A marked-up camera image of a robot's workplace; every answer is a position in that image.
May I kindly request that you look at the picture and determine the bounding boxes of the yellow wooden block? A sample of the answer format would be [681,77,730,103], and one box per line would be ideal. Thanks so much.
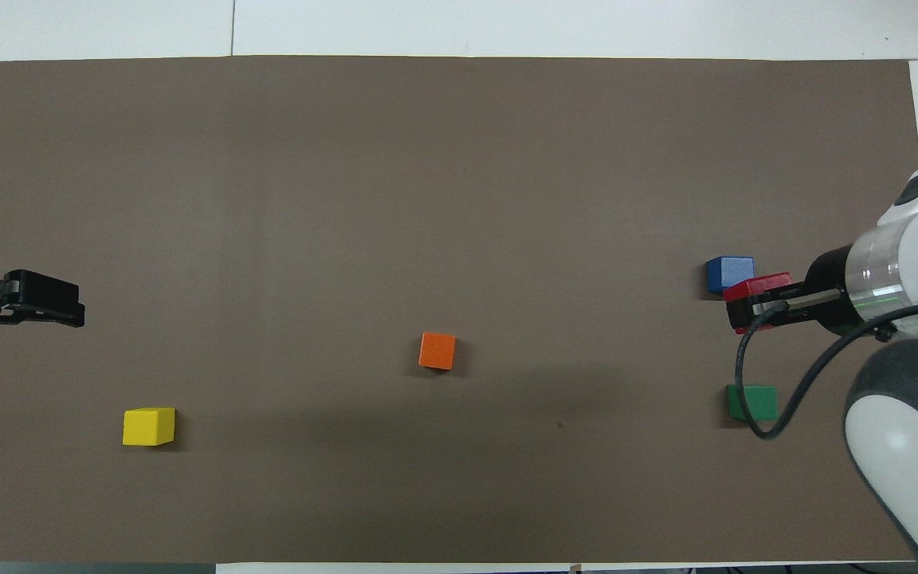
[123,407,176,446]

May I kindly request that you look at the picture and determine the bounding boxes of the brown table mat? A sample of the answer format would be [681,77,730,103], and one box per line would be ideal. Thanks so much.
[0,56,918,565]

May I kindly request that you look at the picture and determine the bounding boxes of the green wooden block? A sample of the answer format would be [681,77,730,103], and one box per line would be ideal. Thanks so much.
[728,384,778,422]

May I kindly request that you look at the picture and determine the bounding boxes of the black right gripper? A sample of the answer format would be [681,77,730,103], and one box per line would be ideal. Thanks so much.
[733,244,868,336]

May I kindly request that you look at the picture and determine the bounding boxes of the orange wooden block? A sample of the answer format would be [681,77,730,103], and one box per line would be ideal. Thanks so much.
[418,332,457,371]

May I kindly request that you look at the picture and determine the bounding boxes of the red wooden block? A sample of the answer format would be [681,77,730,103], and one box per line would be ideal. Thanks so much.
[723,272,794,335]

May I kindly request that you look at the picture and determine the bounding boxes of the blue wooden block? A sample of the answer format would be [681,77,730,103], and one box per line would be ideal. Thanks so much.
[706,256,755,296]

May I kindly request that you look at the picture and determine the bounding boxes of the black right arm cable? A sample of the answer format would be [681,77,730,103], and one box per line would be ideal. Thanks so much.
[735,301,918,440]

